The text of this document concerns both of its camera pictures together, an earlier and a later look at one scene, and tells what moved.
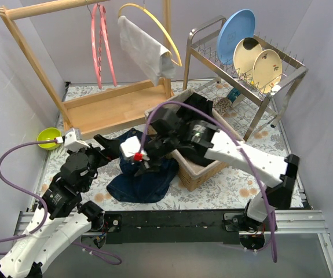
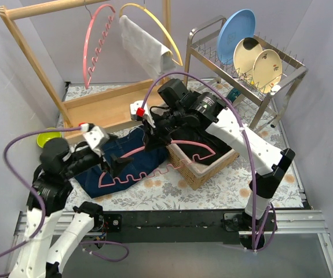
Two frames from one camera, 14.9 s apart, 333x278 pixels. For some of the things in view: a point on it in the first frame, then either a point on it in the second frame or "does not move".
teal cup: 233,94 does not move
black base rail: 185,227 does not move
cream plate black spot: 244,53 does not move
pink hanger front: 94,47 → 178,164
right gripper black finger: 144,169 → 153,141
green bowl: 48,134 does not move
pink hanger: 108,43 → 86,41
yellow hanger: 143,7 does not move
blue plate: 235,26 does not move
